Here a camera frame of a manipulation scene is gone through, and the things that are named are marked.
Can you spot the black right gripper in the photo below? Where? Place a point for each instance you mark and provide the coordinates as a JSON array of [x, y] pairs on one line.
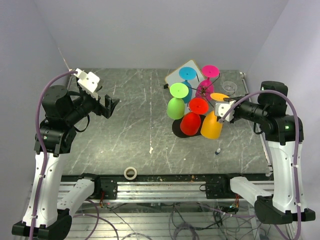
[[236, 98]]

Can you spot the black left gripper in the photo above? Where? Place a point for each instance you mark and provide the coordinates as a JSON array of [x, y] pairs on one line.
[[104, 110]]

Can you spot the pink plastic wine glass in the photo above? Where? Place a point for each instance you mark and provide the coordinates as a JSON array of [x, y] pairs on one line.
[[208, 75]]

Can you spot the orange plastic wine glass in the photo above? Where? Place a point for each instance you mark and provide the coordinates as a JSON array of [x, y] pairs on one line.
[[211, 127]]

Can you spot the red plastic wine glass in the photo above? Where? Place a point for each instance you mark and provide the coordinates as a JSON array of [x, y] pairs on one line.
[[191, 122]]

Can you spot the blue plastic wine glass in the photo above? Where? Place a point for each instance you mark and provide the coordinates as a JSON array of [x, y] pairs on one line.
[[187, 74]]

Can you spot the green plastic wine glass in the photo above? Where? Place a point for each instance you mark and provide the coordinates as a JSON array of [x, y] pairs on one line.
[[176, 106]]

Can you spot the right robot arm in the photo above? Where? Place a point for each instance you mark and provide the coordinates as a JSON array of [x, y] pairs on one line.
[[284, 137]]

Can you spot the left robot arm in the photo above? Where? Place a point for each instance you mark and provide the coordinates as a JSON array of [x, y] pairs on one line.
[[47, 217]]

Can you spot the small white blue cap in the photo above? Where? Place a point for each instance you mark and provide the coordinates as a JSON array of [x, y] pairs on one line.
[[217, 152]]

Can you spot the yellow framed whiteboard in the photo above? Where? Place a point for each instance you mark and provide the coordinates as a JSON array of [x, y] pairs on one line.
[[173, 77]]

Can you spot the masking tape roll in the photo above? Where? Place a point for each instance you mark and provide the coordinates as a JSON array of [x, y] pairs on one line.
[[130, 173]]

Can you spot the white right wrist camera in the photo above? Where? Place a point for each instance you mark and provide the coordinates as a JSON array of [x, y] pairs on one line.
[[221, 108]]

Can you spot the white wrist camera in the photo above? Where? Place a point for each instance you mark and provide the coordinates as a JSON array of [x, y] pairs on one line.
[[89, 82], [221, 108]]

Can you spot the copper wire wine glass rack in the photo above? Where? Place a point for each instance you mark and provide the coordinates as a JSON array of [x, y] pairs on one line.
[[176, 124]]

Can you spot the aluminium table edge rail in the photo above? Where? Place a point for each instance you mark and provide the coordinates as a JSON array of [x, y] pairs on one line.
[[258, 129]]

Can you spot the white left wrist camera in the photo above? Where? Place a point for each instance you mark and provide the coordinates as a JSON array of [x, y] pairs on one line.
[[89, 82]]

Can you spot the aluminium front mounting rail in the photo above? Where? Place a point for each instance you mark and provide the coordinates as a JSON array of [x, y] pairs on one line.
[[165, 188]]

